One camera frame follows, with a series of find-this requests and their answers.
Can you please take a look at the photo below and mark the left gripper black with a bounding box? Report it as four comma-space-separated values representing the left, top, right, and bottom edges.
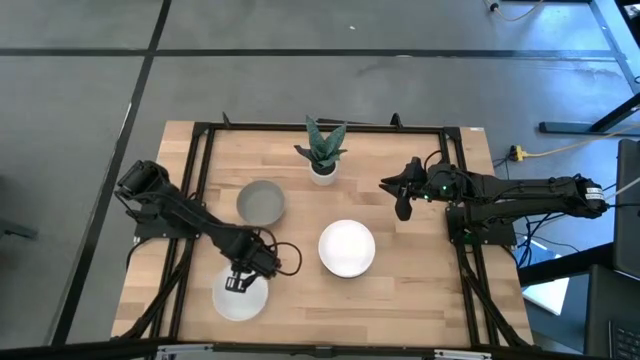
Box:
224, 239, 282, 294

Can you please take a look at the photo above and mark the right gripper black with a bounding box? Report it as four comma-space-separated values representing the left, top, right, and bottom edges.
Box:
378, 156, 467, 222

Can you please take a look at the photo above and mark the translucent white plate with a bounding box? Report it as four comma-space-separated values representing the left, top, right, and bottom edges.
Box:
211, 264, 270, 322

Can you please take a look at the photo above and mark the grey bowl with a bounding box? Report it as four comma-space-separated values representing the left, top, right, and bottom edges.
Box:
235, 179, 287, 227

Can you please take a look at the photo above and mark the white bowl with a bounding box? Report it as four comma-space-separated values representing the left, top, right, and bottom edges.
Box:
317, 218, 377, 280

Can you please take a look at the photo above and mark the white round plant pot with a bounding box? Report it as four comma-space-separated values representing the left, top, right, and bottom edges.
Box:
308, 160, 341, 187

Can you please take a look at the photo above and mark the green snake plant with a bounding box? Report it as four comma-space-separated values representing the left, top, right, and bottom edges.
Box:
293, 114, 349, 171

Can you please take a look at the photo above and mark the white paper sheet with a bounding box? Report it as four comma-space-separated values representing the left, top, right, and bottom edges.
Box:
521, 276, 572, 317

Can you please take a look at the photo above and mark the black desk foot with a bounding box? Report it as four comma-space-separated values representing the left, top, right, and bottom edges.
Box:
538, 0, 640, 136

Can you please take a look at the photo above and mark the black monitor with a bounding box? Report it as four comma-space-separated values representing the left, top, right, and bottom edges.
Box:
613, 138, 640, 280

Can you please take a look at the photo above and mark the black laptop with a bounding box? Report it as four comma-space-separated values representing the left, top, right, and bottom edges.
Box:
583, 263, 640, 360

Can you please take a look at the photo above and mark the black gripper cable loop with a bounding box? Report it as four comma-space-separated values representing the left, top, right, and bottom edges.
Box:
268, 241, 304, 278

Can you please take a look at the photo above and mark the silver mount bracket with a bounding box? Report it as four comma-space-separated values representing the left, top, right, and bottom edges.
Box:
433, 348, 494, 360
155, 343, 215, 360

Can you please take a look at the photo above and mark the black aluminium table frame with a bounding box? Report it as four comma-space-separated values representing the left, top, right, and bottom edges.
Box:
112, 112, 537, 351

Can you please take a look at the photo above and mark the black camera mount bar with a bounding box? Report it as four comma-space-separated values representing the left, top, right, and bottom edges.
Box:
0, 339, 596, 360

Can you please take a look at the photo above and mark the yellow power strip cable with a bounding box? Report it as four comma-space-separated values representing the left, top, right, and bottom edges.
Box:
524, 123, 640, 159

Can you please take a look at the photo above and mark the yellow floor cable with plug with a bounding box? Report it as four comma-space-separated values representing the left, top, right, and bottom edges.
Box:
482, 0, 547, 24

